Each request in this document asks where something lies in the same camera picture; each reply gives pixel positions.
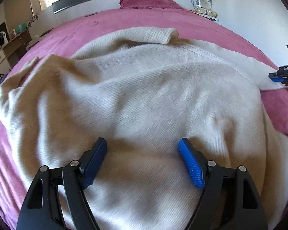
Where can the wooden desk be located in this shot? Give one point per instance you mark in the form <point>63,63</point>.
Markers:
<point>16,43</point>

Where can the white drawer unit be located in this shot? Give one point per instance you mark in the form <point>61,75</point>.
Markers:
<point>0,61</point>

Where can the white low nightstand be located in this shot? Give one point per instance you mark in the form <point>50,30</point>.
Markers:
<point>34,43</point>

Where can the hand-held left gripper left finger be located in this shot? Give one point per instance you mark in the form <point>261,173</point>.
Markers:
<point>93,167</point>

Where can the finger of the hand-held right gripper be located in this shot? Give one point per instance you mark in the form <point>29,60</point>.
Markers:
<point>274,74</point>
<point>277,79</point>

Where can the pink pillow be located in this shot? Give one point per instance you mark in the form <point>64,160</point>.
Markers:
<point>148,2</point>

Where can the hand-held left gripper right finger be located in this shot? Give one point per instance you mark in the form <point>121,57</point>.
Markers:
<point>192,165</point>

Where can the white bedside shelf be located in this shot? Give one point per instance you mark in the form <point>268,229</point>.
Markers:
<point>204,10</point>

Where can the teal box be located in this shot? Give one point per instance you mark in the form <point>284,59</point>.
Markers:
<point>20,28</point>

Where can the cream knit sweater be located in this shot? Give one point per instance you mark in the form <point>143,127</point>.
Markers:
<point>146,88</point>

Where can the pink fleece bed blanket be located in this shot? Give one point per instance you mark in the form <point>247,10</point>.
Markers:
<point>74,33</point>

